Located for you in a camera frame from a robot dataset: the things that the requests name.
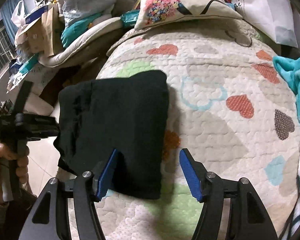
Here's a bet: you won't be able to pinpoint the black pants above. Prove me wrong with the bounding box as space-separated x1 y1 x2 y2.
53 70 169 199

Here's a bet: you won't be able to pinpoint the blue curtain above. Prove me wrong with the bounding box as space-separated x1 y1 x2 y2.
0 0 28 43

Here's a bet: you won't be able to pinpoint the teal tissue pack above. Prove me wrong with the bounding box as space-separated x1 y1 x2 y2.
120 10 140 29

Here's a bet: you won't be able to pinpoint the person left hand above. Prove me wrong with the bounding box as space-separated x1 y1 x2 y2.
0 143 29 205

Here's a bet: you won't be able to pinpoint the floral lady print pillow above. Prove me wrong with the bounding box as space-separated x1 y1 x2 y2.
134 0 243 30

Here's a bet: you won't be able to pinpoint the teal cloth bundle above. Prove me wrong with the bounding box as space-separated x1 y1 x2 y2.
61 13 101 49

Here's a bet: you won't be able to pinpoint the clear plastic bag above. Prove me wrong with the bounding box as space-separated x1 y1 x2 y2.
57 0 116 28

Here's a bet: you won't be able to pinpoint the beige padded cushion mat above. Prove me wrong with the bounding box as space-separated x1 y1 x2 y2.
38 17 122 68

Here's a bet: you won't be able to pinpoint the heart pattern quilted bedspread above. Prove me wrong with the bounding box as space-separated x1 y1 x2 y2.
92 20 300 239

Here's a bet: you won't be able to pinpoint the white paper shopping bag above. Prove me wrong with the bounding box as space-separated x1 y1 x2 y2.
226 0 298 48

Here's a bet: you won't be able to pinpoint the brown cardboard box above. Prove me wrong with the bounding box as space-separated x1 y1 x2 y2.
14 4 53 54

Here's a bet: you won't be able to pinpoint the white plastic bag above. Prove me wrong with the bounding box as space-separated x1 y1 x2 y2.
11 0 26 28

